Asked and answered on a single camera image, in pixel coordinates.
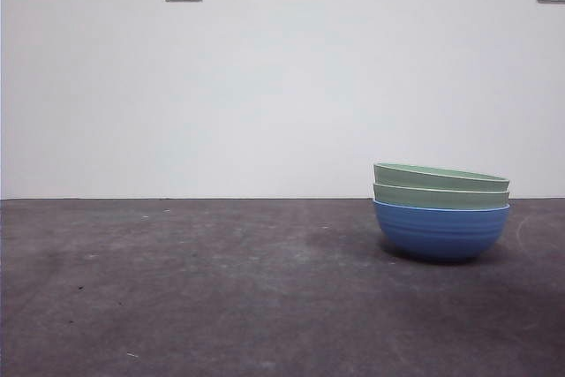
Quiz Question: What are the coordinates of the blue ribbed bowl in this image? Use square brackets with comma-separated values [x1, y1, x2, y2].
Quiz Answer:
[373, 199, 512, 263]

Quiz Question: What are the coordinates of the green ribbed bowl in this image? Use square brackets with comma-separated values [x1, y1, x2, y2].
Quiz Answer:
[373, 162, 511, 193]
[373, 182, 511, 211]

